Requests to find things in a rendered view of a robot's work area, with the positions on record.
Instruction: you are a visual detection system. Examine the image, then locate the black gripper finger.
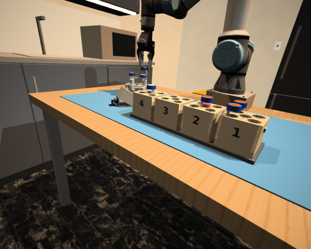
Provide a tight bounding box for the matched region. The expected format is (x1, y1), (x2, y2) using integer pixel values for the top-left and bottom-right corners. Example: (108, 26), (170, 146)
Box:
(148, 46), (155, 71)
(137, 47), (144, 71)

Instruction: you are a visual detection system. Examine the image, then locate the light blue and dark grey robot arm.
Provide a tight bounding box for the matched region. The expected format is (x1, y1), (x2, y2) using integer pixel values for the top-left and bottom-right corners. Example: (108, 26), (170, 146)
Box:
(137, 0), (254, 95)

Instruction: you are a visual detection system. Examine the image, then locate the light blue bench mat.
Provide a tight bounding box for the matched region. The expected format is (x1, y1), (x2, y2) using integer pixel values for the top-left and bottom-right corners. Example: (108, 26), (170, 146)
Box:
(60, 89), (311, 211)

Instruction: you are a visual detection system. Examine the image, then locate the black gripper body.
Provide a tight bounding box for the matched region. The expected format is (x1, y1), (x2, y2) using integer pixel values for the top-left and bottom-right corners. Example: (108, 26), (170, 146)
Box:
(139, 26), (155, 52)

